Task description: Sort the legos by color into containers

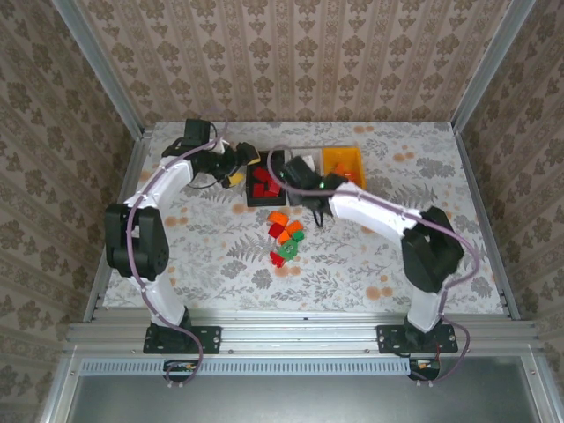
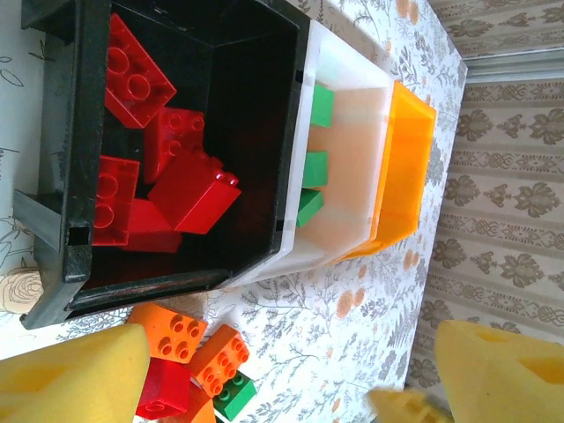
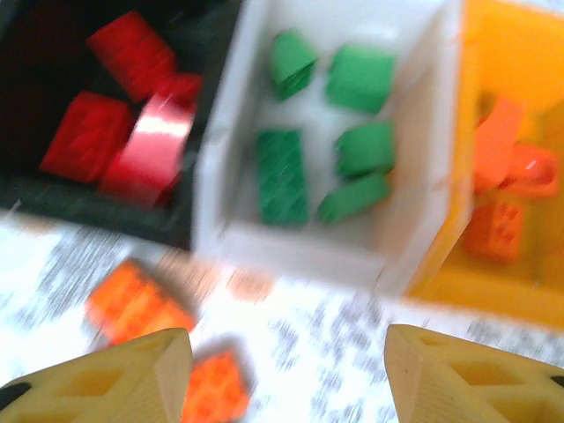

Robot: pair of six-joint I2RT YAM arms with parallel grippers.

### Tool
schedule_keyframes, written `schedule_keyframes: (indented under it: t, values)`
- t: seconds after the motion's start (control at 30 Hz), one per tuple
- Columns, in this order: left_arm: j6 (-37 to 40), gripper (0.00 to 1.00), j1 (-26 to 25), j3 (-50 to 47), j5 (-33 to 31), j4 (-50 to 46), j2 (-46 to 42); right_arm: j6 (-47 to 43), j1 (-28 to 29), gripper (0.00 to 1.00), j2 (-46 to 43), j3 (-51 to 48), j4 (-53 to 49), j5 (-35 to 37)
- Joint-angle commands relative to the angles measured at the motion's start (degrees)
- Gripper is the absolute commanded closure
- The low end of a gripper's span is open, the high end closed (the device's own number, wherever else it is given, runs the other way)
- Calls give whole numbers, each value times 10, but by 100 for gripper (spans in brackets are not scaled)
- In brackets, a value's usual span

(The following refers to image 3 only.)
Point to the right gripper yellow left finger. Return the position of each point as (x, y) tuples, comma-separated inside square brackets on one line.
[(97, 388)]

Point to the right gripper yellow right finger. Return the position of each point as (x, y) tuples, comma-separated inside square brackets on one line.
[(462, 388)]

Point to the orange lego brick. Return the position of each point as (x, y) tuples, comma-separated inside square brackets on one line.
[(535, 172), (495, 141), (495, 233), (136, 304), (216, 388)]

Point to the white plastic bin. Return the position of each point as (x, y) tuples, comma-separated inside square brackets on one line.
[(317, 247)]

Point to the red lego brick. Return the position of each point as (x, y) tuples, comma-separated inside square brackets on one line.
[(183, 90), (130, 53), (83, 136), (150, 154)]

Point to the green lego plate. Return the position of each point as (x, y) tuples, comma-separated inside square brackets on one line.
[(282, 176)]

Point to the yellow plastic bin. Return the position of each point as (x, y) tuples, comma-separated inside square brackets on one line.
[(506, 53)]

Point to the black plastic bin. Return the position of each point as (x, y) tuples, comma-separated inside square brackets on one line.
[(44, 44)]

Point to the floral tablecloth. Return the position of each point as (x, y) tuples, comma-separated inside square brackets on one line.
[(330, 352)]

